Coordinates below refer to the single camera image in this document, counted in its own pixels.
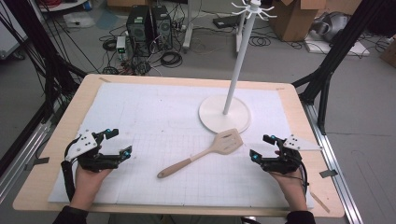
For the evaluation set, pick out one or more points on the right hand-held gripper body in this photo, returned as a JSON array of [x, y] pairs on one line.
[[285, 161]]

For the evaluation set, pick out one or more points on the person's lap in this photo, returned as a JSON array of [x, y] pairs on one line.
[[140, 219]]

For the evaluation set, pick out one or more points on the aluminium rail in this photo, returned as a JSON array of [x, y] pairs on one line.
[[28, 146], [345, 199]]

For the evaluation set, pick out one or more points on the white grid mat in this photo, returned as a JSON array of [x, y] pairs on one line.
[[155, 109]]

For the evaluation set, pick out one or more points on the person's left hand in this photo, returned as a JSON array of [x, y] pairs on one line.
[[87, 186]]

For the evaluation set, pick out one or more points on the white round table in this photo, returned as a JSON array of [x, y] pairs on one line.
[[62, 4]]

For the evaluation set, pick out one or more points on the small grey power box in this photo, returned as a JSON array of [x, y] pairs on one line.
[[121, 46]]

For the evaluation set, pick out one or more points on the black computer tower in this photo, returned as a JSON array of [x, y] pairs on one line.
[[163, 28], [138, 28]]

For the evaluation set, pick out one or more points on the brown tape strip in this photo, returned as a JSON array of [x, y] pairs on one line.
[[319, 202]]

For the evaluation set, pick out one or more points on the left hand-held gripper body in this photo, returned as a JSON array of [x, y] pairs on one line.
[[84, 143]]

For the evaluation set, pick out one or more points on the white stand leg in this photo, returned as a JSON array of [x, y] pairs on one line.
[[188, 28]]

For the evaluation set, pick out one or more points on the white foam board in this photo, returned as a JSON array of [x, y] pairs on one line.
[[358, 49]]

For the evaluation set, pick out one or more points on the white rack stand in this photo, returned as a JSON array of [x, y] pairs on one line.
[[218, 118]]

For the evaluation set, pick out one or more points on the grey tape strip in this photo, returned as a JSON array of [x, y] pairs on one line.
[[40, 161], [328, 173]]

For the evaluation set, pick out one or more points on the beige slotted spatula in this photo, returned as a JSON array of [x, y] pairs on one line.
[[232, 144]]

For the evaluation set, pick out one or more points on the large cardboard box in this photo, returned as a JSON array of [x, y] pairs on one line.
[[295, 21]]

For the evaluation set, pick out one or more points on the person's right hand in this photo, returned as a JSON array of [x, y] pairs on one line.
[[291, 189]]

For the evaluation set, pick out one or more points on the grey bag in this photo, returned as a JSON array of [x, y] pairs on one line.
[[333, 26]]

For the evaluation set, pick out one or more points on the flat black device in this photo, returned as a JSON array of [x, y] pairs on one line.
[[227, 21]]

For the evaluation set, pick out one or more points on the black metal frame stand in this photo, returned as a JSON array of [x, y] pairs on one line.
[[46, 62], [342, 46]]

